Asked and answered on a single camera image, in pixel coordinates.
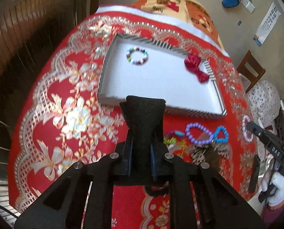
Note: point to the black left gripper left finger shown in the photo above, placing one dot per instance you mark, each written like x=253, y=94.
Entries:
x=127, y=149

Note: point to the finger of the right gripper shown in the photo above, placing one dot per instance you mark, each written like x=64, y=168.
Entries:
x=254, y=128

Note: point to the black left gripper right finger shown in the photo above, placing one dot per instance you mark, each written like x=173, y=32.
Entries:
x=159, y=168

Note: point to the leopard print bow scrunchie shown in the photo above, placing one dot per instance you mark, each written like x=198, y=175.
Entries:
x=212, y=153

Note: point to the black velvet jewelry pouch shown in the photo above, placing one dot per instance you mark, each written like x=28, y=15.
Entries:
x=144, y=118

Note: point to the white striped jewelry tray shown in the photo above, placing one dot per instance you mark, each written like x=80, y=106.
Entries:
x=136, y=66

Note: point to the white gloved right hand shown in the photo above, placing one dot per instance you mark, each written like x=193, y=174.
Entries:
x=273, y=177

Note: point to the floral fabric cover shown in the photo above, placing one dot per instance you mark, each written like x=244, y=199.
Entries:
x=264, y=101

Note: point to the wooden chair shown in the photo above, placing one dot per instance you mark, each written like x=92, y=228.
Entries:
x=251, y=70

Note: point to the red gold floral tablecloth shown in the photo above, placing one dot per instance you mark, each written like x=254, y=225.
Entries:
x=65, y=161

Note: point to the red satin bow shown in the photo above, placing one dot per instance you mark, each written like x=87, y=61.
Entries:
x=192, y=63

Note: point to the eye chart poster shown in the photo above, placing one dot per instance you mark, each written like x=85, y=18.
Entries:
x=267, y=24

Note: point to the orange cartoon blanket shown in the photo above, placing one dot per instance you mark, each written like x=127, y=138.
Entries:
x=189, y=11

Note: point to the wooden slatted door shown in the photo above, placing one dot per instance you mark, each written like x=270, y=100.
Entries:
x=30, y=31

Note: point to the white wall switch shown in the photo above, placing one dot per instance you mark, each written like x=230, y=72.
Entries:
x=248, y=5

